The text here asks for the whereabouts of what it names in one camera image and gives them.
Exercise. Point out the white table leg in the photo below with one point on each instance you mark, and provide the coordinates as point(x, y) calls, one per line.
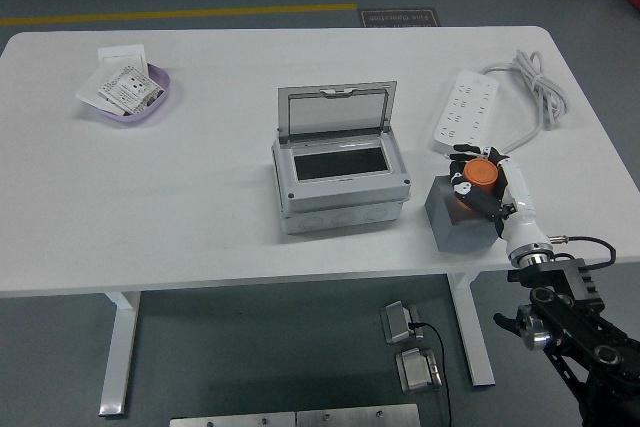
point(122, 347)
point(472, 332)

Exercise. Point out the grey enclosure box clear lid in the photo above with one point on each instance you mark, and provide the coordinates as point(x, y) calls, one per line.
point(345, 197)

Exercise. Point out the white flat plate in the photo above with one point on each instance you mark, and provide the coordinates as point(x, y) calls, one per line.
point(90, 89)

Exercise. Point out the printed white socket panel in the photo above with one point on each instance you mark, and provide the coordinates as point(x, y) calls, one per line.
point(127, 87)

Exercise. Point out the purple plastic tray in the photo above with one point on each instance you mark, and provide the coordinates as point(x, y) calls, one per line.
point(150, 114)

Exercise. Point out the black floor sign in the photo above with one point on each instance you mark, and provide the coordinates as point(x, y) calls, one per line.
point(400, 18)

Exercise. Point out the silver foot pedal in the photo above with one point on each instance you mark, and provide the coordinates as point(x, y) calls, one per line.
point(397, 322)
point(417, 372)

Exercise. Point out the metal base plate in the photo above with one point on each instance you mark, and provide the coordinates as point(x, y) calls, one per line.
point(230, 420)
point(357, 417)

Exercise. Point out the orange cylinder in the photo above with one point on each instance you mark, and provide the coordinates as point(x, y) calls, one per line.
point(480, 173)

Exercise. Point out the yellow floor tape line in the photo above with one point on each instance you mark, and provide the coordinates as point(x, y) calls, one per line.
point(200, 12)

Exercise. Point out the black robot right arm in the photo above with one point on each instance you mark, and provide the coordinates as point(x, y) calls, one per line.
point(575, 317)

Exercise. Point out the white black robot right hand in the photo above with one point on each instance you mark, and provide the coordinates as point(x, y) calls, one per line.
point(522, 219)

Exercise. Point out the plain white switch plate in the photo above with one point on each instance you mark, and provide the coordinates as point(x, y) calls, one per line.
point(122, 54)

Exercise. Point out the grey cube with round hole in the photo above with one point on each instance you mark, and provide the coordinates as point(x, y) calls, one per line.
point(465, 237)

